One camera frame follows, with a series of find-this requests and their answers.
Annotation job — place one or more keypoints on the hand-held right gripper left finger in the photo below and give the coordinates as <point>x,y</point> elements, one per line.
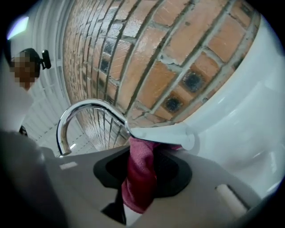
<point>89,189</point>

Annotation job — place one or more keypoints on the chrome faucet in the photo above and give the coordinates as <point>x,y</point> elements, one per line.
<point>64,124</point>

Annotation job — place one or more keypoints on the person's head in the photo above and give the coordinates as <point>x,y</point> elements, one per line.
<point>23,71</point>

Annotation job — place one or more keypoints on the black head camera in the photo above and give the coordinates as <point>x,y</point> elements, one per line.
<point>46,59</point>

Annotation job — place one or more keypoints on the white sink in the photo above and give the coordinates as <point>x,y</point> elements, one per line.
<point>233,111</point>

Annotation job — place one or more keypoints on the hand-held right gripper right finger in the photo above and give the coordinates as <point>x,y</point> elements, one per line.
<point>200,178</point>

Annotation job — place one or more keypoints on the pink cloth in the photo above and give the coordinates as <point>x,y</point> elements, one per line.
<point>139,173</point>

